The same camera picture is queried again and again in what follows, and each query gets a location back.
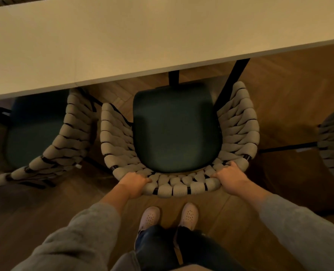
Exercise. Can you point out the person's left thumb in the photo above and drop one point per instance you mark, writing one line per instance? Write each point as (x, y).
(146, 182)

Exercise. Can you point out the person's left forearm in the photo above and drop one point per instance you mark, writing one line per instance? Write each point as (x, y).
(79, 237)

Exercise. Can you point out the person's leg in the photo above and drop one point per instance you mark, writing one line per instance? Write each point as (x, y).
(155, 248)
(203, 251)

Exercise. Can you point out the person's right thumb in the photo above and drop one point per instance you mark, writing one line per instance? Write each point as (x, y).
(218, 174)

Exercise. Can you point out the person's left white shoe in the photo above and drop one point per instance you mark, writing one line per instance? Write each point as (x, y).
(149, 218)

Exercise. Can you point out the black metal table leg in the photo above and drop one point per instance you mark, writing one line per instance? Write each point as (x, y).
(230, 84)
(173, 78)

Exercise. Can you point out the person's left hand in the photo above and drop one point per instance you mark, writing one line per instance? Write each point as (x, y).
(132, 184)

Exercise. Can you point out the person's right white shoe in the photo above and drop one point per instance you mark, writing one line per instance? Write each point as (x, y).
(189, 215)

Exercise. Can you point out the dark green seat cushion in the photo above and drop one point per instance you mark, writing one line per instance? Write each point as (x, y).
(177, 126)
(33, 132)

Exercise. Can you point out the person's right hand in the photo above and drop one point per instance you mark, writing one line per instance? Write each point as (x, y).
(232, 180)

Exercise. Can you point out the grey sweater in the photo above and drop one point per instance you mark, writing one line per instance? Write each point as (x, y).
(126, 262)

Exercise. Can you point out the person's white shoe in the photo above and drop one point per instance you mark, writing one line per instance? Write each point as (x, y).
(189, 215)
(149, 218)

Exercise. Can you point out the person's right leg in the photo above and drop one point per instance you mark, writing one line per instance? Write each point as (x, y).
(203, 251)

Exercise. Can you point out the person's left leg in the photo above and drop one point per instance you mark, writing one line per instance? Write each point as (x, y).
(155, 248)

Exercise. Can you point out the person's right forearm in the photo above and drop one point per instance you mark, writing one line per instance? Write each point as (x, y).
(291, 222)

